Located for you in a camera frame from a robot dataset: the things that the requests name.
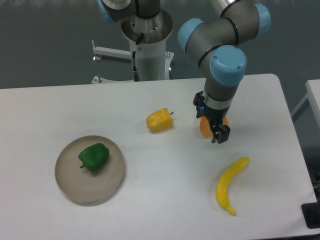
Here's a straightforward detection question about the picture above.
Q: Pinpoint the yellow bell pepper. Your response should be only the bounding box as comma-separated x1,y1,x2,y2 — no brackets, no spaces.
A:
146,108,174,133

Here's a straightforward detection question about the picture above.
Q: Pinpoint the black box at table edge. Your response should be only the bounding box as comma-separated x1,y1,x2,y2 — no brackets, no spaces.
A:
301,202,320,229

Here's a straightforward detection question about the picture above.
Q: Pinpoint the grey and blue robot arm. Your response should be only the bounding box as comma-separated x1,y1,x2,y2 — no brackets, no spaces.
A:
97,0,271,144

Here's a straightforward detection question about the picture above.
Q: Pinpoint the green bell pepper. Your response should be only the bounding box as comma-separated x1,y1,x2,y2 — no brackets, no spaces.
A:
78,143,110,172

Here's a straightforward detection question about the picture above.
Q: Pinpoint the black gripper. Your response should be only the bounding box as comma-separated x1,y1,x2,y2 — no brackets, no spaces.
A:
193,91,231,144

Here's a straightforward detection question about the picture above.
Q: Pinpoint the beige round plate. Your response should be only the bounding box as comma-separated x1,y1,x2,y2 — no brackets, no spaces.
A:
54,135,125,206

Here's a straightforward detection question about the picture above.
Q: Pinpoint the white side table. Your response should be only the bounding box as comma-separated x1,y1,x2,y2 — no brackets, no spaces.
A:
290,79,320,127

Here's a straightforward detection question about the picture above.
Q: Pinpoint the yellow banana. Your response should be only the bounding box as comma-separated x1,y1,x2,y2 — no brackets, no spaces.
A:
215,156,250,216

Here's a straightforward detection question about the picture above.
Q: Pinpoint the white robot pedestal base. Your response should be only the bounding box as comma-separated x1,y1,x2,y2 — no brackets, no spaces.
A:
91,8,174,82

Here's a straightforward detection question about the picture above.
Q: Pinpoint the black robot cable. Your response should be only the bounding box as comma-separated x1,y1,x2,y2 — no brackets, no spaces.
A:
131,32,144,82

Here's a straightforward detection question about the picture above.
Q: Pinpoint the orange bell pepper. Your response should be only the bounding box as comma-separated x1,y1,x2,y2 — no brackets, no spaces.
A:
199,116,213,138

